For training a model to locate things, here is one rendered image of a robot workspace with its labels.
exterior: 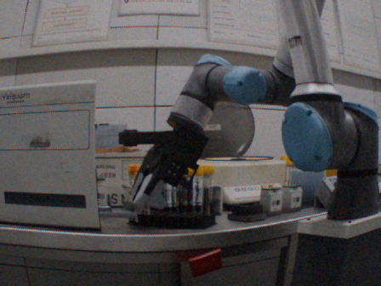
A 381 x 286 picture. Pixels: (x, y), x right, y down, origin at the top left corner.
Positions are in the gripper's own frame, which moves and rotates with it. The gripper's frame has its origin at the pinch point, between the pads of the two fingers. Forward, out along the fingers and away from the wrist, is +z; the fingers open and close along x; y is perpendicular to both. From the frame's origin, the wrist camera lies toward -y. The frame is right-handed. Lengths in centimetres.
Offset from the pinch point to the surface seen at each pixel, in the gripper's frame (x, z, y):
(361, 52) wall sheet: 58, -108, 86
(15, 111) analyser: -4.4, -1.9, -36.0
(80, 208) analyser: -4.5, 7.0, -11.9
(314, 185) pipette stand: 6, -27, 45
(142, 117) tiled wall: 60, -30, 15
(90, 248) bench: -8.5, 14.0, -7.9
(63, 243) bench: -8.5, 16.4, -14.0
